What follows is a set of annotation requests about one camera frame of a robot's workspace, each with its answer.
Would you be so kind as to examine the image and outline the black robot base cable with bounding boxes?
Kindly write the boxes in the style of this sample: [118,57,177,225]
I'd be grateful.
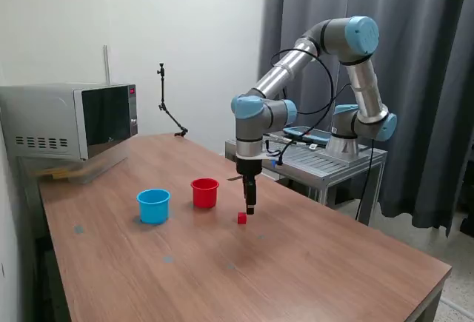
[355,138,375,222]

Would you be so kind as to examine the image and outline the white floor cable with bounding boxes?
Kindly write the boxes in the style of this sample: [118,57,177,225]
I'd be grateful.
[441,298,474,315]

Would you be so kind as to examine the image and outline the blue teach pendant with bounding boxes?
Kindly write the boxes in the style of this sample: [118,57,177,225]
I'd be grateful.
[283,126,330,144]

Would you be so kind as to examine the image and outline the grey curtain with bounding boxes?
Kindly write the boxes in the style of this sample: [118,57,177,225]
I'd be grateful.
[256,0,474,238]

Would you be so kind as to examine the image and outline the wooden block stack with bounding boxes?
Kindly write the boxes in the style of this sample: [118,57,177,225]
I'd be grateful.
[31,166,81,183]

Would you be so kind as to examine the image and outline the white wall pipe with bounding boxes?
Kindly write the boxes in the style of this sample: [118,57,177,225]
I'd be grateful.
[102,44,111,85]

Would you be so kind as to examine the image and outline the silver microwave oven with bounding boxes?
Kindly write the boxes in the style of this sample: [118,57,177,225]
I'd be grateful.
[0,82,139,161]

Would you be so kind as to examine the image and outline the blue plastic cup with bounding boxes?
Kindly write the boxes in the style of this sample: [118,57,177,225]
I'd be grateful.
[136,188,171,226]

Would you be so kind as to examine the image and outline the grey metal robot stand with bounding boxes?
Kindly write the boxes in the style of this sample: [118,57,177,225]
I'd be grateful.
[224,135,388,227]

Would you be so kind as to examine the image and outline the red plastic cup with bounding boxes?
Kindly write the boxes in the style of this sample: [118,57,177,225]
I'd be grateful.
[190,178,220,209]

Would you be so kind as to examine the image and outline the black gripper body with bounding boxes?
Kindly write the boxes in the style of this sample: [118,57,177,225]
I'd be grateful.
[236,158,262,181]

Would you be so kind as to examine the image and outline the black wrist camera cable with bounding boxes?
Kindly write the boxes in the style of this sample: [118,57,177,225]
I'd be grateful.
[270,47,353,167]

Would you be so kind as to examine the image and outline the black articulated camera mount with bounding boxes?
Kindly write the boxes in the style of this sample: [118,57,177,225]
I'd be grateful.
[156,62,189,138]

